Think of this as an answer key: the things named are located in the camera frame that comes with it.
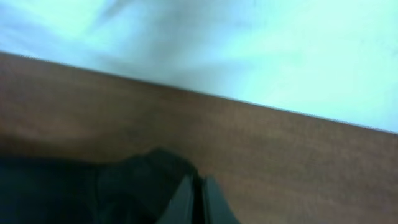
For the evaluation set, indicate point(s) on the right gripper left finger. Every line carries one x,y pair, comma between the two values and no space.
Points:
180,208

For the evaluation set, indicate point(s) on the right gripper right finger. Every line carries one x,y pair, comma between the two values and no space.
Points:
215,206

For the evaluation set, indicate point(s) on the black t-shirt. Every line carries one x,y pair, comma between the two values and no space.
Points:
134,190

